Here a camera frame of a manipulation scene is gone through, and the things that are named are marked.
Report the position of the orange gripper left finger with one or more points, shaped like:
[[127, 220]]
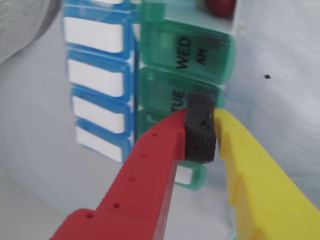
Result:
[[135, 190]]

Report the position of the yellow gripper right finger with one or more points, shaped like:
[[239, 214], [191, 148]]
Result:
[[262, 195]]

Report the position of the folded printed newspaper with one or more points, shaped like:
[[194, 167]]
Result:
[[17, 25]]

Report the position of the red pill ball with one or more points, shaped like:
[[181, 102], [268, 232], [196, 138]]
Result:
[[220, 6]]

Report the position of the white table cloth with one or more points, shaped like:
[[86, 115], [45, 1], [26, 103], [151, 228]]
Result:
[[275, 50]]

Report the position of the weekly pill organizer box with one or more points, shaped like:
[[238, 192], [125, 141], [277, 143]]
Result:
[[100, 75]]

